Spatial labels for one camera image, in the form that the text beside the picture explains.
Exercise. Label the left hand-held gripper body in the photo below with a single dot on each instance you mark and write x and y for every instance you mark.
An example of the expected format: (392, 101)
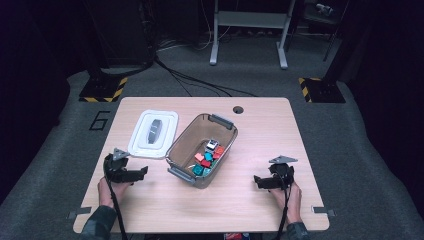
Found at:
(116, 168)

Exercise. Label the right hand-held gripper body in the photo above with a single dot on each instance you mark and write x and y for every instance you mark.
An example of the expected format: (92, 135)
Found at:
(283, 176)

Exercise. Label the green toy brick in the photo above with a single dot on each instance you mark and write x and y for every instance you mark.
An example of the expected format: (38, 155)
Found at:
(214, 163)

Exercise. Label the red toy brick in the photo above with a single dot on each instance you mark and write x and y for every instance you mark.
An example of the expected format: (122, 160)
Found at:
(216, 156)
(205, 163)

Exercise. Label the salmon orange toy brick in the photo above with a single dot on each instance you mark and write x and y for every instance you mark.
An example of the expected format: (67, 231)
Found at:
(220, 149)

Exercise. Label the transparent brown storage bin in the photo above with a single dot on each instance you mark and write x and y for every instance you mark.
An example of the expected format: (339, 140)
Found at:
(186, 143)

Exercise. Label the light teal heart-shaped brick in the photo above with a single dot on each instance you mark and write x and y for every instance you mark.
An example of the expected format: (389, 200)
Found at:
(207, 172)

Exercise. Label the dark teal toy brick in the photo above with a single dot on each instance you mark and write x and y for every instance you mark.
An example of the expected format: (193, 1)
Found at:
(197, 170)

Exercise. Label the light blue toy brick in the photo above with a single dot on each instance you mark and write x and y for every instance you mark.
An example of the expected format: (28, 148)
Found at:
(208, 156)

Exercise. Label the salmon pink toy brick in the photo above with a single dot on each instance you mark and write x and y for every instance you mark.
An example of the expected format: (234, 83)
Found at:
(199, 157)

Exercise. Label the small white toy car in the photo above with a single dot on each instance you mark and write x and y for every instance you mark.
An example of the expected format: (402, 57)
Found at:
(211, 145)

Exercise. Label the person's left hand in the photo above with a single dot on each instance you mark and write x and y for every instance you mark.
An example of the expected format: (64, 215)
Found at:
(111, 195)

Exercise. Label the person's right hand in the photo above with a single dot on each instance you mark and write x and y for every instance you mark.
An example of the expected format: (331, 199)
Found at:
(291, 206)

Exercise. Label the white bin lid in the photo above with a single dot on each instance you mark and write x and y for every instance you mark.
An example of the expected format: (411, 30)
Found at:
(140, 140)

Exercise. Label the small red object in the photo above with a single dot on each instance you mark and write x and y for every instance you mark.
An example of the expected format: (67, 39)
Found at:
(235, 236)

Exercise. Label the striped stand base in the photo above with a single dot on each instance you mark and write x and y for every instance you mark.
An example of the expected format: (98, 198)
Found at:
(323, 91)
(100, 90)

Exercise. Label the black cabinet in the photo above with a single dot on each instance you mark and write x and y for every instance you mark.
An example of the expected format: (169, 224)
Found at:
(123, 33)

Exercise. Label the grey table corner bracket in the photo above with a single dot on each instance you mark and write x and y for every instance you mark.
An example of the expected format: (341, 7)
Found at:
(321, 210)
(81, 211)

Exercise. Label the white metal desk frame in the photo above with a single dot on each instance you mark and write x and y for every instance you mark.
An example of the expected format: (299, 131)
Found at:
(250, 19)

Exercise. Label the small camera on stand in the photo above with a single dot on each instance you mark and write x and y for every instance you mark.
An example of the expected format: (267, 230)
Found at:
(325, 8)

